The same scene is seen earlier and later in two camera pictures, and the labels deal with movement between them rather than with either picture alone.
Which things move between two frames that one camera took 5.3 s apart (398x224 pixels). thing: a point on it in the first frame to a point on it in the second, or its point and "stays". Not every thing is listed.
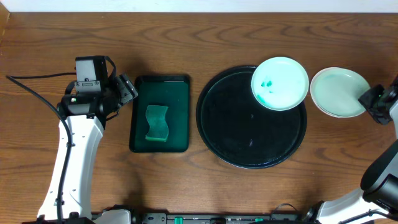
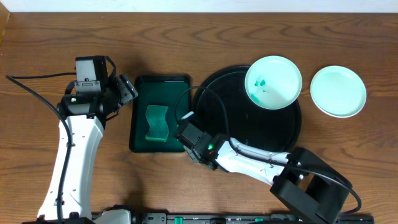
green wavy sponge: [158, 128] stays
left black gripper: [126, 88] stays
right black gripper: [364, 101] to [193, 154]
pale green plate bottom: [335, 91] stays
